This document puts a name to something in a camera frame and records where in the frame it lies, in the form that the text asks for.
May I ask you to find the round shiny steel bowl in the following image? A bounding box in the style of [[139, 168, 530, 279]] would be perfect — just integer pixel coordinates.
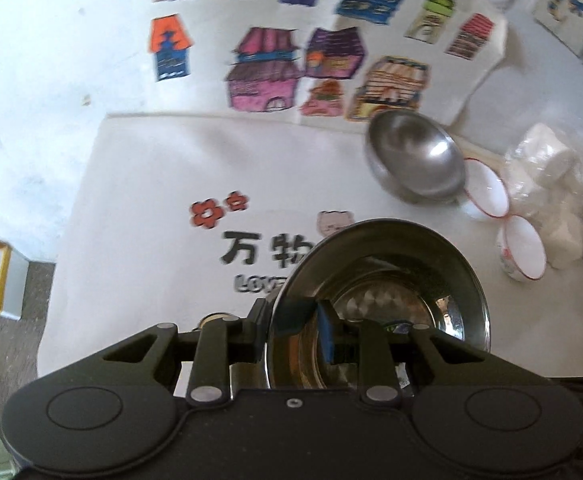
[[364, 110, 467, 206]]

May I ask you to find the white printed cloth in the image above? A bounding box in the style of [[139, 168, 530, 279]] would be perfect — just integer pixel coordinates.
[[36, 110, 583, 381]]

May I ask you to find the house drawings paper sheet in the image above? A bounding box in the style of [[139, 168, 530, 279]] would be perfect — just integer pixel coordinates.
[[106, 0, 367, 116], [296, 0, 509, 128]]

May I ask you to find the white bowl with red rim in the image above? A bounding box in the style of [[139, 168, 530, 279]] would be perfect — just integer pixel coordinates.
[[459, 157, 511, 222], [496, 214, 547, 282]]

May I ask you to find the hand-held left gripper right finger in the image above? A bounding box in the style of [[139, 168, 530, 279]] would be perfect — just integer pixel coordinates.
[[317, 300, 487, 403]]

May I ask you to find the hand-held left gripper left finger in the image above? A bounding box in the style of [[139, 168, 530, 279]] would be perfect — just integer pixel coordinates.
[[102, 297, 274, 406]]

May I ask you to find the deep steel bowl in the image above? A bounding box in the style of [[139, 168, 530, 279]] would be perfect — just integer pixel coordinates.
[[264, 218, 492, 391]]

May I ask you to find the plastic bag of white rolls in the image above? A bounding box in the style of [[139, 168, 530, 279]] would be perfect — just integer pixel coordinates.
[[501, 122, 583, 261]]

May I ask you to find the cream paper roll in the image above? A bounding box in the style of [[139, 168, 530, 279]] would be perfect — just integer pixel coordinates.
[[454, 137, 507, 168]]

